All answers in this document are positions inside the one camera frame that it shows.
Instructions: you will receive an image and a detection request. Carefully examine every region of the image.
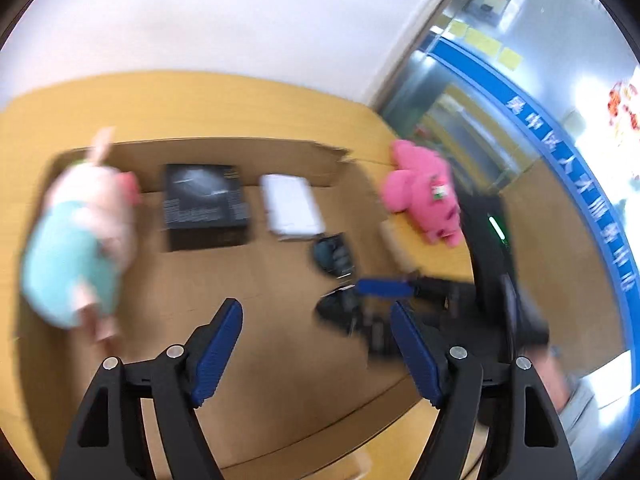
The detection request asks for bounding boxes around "pink pig plush toy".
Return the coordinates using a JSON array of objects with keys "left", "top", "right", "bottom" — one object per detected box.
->
[{"left": 19, "top": 127, "right": 145, "bottom": 346}]

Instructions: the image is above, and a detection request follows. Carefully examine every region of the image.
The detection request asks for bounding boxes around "glass partition window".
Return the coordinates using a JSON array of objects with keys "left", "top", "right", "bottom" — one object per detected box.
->
[{"left": 372, "top": 0, "right": 640, "bottom": 376}]

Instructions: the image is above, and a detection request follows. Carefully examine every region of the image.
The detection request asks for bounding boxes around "blue lettered window band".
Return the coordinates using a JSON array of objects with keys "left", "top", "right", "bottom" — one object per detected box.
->
[{"left": 430, "top": 37, "right": 640, "bottom": 321}]

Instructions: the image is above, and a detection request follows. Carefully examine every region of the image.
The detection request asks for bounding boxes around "small dark object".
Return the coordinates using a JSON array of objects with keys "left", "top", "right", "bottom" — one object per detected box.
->
[{"left": 311, "top": 232, "right": 359, "bottom": 277}]

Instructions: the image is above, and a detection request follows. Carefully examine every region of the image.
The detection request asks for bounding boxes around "black printed box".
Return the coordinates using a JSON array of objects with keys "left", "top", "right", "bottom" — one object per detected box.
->
[{"left": 161, "top": 162, "right": 252, "bottom": 253}]

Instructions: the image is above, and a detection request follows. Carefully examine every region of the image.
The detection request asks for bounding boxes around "white flat box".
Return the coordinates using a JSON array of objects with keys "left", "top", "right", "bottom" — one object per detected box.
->
[{"left": 260, "top": 173, "right": 324, "bottom": 241}]

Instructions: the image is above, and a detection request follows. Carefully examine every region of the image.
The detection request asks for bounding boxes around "cardboard box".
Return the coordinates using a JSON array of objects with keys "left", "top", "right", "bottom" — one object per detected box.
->
[{"left": 12, "top": 139, "right": 431, "bottom": 480}]

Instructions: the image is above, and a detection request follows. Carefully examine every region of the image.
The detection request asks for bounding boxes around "red festive window sticker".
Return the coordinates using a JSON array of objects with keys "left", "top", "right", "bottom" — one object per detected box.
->
[{"left": 606, "top": 79, "right": 640, "bottom": 132}]

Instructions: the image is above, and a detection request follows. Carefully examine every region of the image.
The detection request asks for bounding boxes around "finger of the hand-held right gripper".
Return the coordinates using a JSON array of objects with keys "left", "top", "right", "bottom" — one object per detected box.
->
[
  {"left": 355, "top": 271, "right": 476, "bottom": 306},
  {"left": 314, "top": 294, "right": 406, "bottom": 361}
]

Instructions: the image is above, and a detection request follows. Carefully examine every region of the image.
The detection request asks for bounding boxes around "row of yellow sticky notes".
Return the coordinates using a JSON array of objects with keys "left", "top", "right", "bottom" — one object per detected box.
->
[{"left": 444, "top": 19, "right": 524, "bottom": 70}]

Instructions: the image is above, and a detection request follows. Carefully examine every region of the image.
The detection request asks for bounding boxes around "bright pink plush toy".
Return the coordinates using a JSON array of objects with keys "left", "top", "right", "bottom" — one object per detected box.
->
[{"left": 379, "top": 139, "right": 464, "bottom": 249}]

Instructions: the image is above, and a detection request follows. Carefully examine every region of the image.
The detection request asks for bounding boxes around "wooden desktop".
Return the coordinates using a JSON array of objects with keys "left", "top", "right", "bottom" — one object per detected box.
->
[{"left": 0, "top": 70, "right": 631, "bottom": 480}]

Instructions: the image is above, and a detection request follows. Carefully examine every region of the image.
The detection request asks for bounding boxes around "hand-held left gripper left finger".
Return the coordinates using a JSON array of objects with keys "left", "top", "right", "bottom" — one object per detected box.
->
[{"left": 55, "top": 297, "right": 244, "bottom": 480}]

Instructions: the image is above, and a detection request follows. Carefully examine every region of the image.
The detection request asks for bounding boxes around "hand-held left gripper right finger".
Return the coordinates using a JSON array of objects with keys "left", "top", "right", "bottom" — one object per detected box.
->
[{"left": 390, "top": 300, "right": 579, "bottom": 480}]

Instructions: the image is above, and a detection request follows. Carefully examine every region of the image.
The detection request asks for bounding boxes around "person's right forearm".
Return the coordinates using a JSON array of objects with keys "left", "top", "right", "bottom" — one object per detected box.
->
[{"left": 542, "top": 345, "right": 632, "bottom": 480}]

